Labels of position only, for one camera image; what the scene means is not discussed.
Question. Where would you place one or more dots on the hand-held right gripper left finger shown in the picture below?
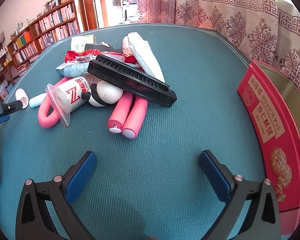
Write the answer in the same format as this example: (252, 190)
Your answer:
(81, 177)

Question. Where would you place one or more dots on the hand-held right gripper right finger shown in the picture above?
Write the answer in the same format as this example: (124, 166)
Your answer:
(215, 175)

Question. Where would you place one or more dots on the pink foam hand grip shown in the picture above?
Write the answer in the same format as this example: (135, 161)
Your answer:
(43, 115)

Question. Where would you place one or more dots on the red biscuit tin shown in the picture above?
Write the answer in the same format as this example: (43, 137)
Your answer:
(262, 120)

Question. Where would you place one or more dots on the green white paper packet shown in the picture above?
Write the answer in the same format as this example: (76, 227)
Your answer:
(82, 41)

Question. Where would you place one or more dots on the small pale blue tube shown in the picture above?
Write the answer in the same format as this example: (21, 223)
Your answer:
(36, 101)

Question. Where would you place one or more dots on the small wooden shelf unit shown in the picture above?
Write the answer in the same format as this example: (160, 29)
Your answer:
(0, 62)

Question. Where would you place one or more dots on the white cup in plastic bag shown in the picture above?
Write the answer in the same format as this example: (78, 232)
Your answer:
(70, 96)

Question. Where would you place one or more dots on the teal table mat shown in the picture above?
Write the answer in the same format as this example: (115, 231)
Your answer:
(190, 120)

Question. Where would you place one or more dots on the wooden bookcase with books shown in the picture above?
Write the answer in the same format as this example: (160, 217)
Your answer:
(47, 27)

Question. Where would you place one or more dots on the black white panda toy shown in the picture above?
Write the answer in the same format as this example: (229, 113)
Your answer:
(107, 95)

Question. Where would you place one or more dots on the red snack packet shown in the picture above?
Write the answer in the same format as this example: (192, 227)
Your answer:
(90, 54)

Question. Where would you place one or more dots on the black hair comb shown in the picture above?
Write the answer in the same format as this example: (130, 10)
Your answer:
(130, 80)

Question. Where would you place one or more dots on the white tissue pack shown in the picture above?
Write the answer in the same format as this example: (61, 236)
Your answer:
(145, 55)

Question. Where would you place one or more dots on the white floor stand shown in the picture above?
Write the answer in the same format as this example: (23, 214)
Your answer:
(126, 11)

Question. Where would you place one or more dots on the patterned pink curtain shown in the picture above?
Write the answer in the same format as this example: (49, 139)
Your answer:
(227, 17)

